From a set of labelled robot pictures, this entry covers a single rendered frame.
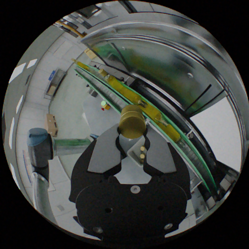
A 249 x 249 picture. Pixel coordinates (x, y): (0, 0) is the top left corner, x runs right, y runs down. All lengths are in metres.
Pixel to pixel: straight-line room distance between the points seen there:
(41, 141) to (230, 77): 0.52
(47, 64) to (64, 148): 5.91
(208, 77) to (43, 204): 0.52
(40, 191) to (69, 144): 0.29
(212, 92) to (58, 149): 0.55
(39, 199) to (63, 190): 3.36
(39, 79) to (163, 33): 6.30
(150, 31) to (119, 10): 0.13
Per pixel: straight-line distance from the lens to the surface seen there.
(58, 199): 3.56
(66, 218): 3.62
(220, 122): 0.33
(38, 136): 0.32
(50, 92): 5.92
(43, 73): 6.22
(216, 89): 0.24
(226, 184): 0.95
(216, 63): 0.21
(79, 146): 0.44
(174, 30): 0.21
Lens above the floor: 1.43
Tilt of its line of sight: 68 degrees down
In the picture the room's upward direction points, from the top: 76 degrees counter-clockwise
